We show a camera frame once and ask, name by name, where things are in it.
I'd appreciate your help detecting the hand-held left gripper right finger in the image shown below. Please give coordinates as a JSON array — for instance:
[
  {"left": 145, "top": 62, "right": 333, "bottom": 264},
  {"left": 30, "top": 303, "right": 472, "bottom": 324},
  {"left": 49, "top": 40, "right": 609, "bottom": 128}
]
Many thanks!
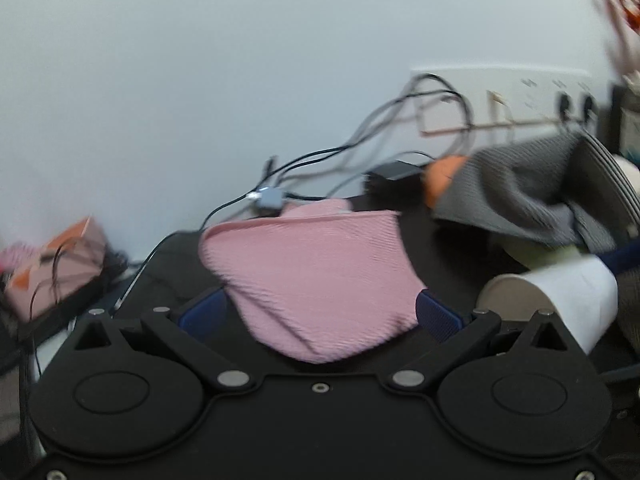
[{"left": 387, "top": 290, "right": 574, "bottom": 392}]

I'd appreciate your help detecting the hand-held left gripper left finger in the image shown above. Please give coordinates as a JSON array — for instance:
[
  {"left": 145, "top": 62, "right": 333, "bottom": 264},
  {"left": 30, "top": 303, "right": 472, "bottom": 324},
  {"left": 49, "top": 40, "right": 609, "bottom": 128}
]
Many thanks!
[{"left": 74, "top": 287, "right": 250, "bottom": 394}]

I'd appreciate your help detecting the pink knitted cloth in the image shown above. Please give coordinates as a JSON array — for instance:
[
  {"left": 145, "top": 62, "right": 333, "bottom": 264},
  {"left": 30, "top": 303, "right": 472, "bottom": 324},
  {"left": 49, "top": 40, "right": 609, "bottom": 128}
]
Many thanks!
[{"left": 198, "top": 198, "right": 426, "bottom": 365}]

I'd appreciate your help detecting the white paper cup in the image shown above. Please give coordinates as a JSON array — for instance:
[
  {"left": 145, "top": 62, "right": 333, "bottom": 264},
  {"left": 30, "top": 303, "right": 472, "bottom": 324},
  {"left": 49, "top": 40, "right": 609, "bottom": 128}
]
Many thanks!
[{"left": 475, "top": 255, "right": 620, "bottom": 356}]

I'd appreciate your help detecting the grey knitted cloth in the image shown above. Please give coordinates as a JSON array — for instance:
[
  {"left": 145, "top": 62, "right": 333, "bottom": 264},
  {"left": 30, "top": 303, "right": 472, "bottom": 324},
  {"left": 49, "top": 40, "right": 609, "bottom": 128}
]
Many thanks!
[{"left": 431, "top": 132, "right": 621, "bottom": 256}]

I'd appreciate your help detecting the grey usb hub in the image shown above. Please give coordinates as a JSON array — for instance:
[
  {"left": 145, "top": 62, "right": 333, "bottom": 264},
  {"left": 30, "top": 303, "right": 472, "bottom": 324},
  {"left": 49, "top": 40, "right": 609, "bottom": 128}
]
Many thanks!
[{"left": 250, "top": 186, "right": 288, "bottom": 213}]

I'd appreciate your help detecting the orange ball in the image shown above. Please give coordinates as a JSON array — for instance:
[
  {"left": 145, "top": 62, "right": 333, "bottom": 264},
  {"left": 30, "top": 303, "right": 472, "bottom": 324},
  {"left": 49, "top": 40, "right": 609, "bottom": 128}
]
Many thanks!
[{"left": 424, "top": 156, "right": 468, "bottom": 208}]

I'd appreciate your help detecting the pink cardboard box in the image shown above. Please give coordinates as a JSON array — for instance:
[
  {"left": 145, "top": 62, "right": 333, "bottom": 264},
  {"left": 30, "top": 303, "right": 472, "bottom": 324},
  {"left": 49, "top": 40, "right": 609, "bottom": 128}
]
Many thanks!
[{"left": 0, "top": 217, "right": 111, "bottom": 321}]

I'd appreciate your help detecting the black power adapter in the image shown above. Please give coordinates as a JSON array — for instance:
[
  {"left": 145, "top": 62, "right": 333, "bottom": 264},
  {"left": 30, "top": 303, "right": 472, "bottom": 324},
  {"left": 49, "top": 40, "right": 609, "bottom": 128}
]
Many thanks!
[{"left": 365, "top": 160, "right": 431, "bottom": 201}]

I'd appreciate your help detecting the striped grey round object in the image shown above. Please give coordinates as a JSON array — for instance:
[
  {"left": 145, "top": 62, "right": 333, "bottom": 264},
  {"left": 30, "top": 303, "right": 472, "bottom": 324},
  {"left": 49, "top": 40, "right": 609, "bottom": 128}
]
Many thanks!
[{"left": 577, "top": 132, "right": 640, "bottom": 241}]

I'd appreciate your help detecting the black hub cable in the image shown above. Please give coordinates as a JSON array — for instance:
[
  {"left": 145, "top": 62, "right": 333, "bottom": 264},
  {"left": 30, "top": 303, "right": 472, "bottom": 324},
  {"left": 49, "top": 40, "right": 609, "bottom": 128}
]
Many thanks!
[{"left": 201, "top": 192, "right": 258, "bottom": 231}]

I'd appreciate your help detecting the black cable with plug tip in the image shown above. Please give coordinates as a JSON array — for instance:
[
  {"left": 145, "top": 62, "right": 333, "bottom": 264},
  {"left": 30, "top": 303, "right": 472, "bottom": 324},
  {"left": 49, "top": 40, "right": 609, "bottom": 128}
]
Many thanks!
[{"left": 264, "top": 74, "right": 475, "bottom": 183}]

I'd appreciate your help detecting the thin black cable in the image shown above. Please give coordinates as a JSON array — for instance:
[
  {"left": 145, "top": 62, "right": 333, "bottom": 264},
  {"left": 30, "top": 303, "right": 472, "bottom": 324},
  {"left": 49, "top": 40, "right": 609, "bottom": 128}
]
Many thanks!
[{"left": 280, "top": 89, "right": 473, "bottom": 196}]

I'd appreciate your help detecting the white wall socket panel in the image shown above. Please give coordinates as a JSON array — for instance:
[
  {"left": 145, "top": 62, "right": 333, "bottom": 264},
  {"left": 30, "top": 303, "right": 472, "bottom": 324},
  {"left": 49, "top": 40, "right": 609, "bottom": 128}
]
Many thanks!
[{"left": 410, "top": 66, "right": 596, "bottom": 136}]

